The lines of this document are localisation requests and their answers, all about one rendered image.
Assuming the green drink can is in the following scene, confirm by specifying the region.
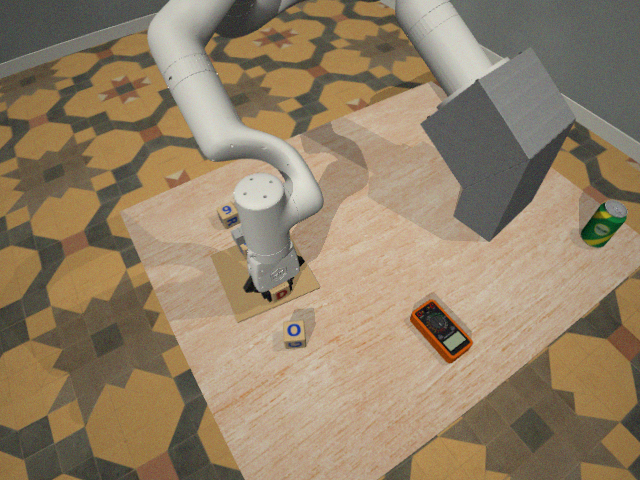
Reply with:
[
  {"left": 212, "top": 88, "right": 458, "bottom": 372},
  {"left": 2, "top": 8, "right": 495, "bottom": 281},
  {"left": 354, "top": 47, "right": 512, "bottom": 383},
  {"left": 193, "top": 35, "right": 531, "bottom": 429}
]
[{"left": 581, "top": 200, "right": 628, "bottom": 248}]

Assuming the tan mat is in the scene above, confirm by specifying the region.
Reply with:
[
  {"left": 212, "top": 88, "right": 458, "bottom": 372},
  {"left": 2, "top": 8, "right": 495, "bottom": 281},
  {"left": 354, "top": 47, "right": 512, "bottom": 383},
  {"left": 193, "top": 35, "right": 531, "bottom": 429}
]
[{"left": 211, "top": 245, "right": 320, "bottom": 323}]

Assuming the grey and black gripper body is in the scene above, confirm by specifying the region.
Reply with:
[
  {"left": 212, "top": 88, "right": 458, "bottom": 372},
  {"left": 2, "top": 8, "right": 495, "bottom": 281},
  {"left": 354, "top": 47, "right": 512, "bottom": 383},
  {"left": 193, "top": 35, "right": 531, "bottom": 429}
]
[{"left": 247, "top": 240, "right": 300, "bottom": 292}]

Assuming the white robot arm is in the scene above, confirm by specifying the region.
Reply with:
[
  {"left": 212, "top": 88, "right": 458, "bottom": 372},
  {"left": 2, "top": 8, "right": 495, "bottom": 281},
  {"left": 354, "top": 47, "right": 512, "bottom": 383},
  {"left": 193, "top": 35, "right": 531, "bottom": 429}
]
[{"left": 147, "top": 0, "right": 510, "bottom": 263}]

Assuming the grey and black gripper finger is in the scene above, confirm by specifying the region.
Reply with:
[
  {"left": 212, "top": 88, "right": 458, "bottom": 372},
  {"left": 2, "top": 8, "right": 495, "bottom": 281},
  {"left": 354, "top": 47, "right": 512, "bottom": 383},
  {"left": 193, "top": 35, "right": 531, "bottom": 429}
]
[
  {"left": 243, "top": 275, "right": 272, "bottom": 302},
  {"left": 287, "top": 255, "right": 304, "bottom": 291}
]

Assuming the orange digital multimeter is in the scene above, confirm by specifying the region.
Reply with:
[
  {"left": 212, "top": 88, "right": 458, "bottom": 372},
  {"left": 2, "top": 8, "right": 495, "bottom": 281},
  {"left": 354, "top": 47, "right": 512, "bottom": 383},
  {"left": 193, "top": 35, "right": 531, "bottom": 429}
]
[{"left": 410, "top": 300, "right": 473, "bottom": 363}]

